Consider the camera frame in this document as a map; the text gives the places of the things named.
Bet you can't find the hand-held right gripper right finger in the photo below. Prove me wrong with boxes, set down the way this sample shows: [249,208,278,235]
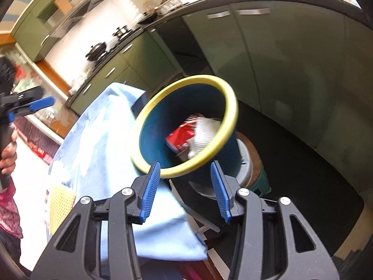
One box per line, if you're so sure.
[210,161,340,280]

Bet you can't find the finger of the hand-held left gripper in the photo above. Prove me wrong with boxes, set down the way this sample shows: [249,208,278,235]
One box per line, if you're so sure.
[17,96,55,115]
[12,86,43,100]

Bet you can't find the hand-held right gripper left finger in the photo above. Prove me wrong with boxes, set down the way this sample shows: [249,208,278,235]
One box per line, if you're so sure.
[31,160,161,280]

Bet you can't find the teal bin with yellow rim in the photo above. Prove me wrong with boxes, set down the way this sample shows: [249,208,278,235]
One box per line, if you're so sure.
[130,75,242,188]

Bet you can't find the white tissue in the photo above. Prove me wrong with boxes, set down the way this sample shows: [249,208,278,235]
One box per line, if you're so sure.
[186,118,223,159]

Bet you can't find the crushed red soda can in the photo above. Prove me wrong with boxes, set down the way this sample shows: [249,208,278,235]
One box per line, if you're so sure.
[166,114,204,155]

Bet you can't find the orange foam net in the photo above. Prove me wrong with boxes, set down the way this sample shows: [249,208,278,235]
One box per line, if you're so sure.
[48,184,77,235]

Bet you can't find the person's left hand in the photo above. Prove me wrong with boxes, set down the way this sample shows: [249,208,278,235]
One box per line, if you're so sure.
[0,131,17,176]

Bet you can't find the glass sliding door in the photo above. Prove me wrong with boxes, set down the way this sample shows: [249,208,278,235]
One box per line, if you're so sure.
[6,47,70,140]

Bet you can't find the clear plastic bag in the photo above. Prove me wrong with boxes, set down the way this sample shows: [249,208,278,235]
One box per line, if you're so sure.
[68,76,88,95]

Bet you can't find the round stool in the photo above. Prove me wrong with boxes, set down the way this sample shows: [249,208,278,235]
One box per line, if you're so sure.
[186,131,272,202]

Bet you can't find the blue star print tablecloth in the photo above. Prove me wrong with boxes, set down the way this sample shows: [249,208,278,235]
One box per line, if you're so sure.
[48,82,209,261]

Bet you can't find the green upper cabinets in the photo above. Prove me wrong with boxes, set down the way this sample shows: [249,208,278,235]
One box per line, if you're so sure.
[12,0,117,62]

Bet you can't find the green cabinets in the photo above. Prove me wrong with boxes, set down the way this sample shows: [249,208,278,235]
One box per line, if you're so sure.
[12,0,117,62]
[70,0,373,164]

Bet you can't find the black wok with lid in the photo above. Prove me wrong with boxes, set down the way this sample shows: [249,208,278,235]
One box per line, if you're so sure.
[85,42,108,62]

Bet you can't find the steel range hood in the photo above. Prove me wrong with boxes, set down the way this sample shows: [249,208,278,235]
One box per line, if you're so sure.
[47,1,94,38]

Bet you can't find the gas stove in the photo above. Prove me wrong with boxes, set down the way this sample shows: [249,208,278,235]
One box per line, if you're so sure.
[96,26,143,62]

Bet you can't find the person's pink patterned clothing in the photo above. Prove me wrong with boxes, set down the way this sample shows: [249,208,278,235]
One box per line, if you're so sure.
[0,181,24,240]

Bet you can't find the black open wok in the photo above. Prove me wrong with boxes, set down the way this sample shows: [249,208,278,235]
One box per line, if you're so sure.
[136,13,159,25]

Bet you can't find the green lower cabinets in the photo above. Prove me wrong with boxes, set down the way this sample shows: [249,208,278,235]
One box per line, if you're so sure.
[70,0,373,164]

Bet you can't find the white dish rack with plates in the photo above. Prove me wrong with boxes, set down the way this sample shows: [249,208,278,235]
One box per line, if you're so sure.
[159,0,190,12]

